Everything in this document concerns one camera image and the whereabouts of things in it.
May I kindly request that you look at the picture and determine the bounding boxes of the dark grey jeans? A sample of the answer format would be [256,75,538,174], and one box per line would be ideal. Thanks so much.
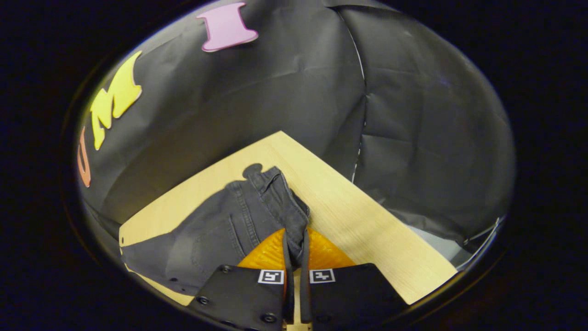
[120,163,311,296]

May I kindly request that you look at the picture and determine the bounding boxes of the black backdrop cloth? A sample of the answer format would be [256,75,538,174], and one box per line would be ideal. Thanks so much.
[76,0,516,251]

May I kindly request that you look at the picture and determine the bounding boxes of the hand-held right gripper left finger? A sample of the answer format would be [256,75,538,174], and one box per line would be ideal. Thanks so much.
[187,228,295,331]

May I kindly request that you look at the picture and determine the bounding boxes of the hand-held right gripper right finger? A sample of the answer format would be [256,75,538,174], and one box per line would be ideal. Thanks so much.
[300,227,410,331]

